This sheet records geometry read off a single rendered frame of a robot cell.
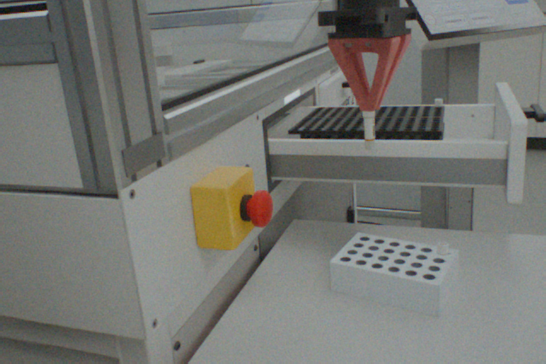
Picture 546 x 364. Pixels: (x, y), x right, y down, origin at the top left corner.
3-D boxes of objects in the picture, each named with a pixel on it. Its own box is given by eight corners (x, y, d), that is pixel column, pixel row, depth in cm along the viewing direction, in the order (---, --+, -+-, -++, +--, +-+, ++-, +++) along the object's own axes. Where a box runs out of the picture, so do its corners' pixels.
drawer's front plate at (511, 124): (503, 143, 88) (506, 81, 85) (521, 205, 62) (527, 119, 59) (492, 143, 89) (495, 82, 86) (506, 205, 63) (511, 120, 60)
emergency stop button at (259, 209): (277, 218, 55) (274, 184, 54) (264, 234, 52) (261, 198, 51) (252, 216, 56) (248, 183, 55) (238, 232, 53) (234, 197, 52)
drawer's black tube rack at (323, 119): (444, 141, 86) (444, 105, 84) (440, 175, 70) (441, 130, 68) (319, 141, 93) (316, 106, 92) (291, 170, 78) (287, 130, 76)
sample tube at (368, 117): (378, 147, 53) (376, 105, 51) (373, 151, 52) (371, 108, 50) (367, 146, 54) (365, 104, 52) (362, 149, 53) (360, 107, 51)
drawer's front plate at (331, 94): (356, 109, 127) (354, 66, 124) (329, 138, 101) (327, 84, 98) (349, 109, 128) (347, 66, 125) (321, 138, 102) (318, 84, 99)
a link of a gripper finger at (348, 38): (328, 113, 51) (325, 17, 48) (356, 102, 56) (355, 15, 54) (392, 117, 47) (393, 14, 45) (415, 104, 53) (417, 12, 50)
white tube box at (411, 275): (458, 279, 58) (459, 250, 57) (438, 318, 51) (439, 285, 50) (358, 258, 65) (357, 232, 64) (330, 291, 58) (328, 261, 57)
